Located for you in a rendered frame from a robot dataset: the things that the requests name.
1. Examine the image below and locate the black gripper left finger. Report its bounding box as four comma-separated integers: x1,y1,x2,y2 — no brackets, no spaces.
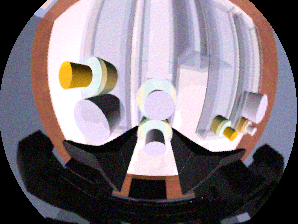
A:
63,125,140,193

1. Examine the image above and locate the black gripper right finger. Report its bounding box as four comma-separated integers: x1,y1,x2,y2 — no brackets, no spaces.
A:
170,128,246,196

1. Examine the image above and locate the grey cylinder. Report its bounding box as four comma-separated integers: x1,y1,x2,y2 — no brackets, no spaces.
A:
73,93,121,144
242,92,267,124

